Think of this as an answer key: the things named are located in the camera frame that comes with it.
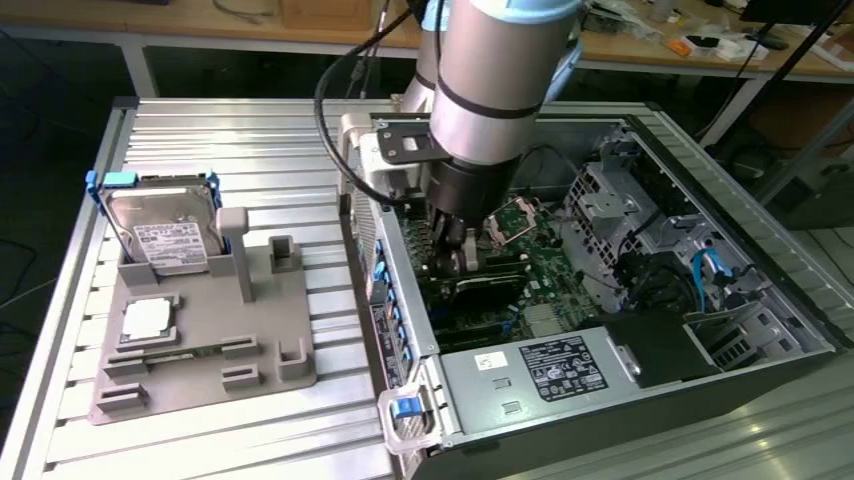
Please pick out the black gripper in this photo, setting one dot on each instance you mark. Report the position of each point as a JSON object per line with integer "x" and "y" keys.
{"x": 469, "y": 187}

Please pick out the green graphics card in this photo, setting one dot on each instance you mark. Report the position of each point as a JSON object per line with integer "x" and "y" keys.
{"x": 487, "y": 292}

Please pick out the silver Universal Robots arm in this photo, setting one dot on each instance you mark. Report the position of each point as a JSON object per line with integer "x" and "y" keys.
{"x": 480, "y": 75}

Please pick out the silver socket cover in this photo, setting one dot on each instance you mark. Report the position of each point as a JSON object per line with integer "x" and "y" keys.
{"x": 513, "y": 220}

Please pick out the perforated vent grille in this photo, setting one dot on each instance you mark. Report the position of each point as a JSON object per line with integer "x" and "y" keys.
{"x": 360, "y": 225}

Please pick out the silver metal disk bay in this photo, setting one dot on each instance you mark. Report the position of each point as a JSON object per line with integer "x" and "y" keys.
{"x": 603, "y": 205}

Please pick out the green Dell motherboard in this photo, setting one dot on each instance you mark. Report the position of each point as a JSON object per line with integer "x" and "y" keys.
{"x": 547, "y": 280}

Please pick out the silver chipset heatsink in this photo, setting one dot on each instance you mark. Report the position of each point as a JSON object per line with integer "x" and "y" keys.
{"x": 545, "y": 320}

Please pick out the long black expansion slot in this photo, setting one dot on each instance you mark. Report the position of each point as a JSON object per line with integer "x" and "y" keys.
{"x": 467, "y": 332}

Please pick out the silver metal drive cage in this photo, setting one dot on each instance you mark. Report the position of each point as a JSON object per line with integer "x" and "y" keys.
{"x": 687, "y": 235}

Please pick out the wooden desk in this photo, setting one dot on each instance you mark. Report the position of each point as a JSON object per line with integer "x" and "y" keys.
{"x": 634, "y": 50}
{"x": 167, "y": 22}

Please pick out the grey parts rack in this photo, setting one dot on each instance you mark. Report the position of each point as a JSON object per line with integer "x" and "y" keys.
{"x": 267, "y": 320}

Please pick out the grey power supply unit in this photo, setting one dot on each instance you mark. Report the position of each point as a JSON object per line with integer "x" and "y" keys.
{"x": 480, "y": 390}

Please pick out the orange white small box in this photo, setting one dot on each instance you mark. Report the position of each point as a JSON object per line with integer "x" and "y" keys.
{"x": 680, "y": 47}

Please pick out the black plastic shroud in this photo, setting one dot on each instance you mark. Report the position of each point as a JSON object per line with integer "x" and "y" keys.
{"x": 660, "y": 350}

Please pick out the blue case release latch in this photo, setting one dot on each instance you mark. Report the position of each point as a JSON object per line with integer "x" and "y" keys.
{"x": 404, "y": 407}

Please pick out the hard disk, blue caddy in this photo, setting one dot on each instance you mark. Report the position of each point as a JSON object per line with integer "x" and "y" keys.
{"x": 160, "y": 225}

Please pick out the open black PC case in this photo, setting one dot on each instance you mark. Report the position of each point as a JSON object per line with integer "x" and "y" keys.
{"x": 600, "y": 440}

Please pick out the green RAM stick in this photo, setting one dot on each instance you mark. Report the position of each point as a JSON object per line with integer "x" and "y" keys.
{"x": 180, "y": 355}

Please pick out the silver CPU chip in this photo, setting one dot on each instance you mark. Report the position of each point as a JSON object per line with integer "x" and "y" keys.
{"x": 148, "y": 322}

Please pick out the black monitor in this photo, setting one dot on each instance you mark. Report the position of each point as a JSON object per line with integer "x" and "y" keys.
{"x": 767, "y": 15}

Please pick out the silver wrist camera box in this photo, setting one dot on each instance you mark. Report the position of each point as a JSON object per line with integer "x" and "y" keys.
{"x": 393, "y": 175}

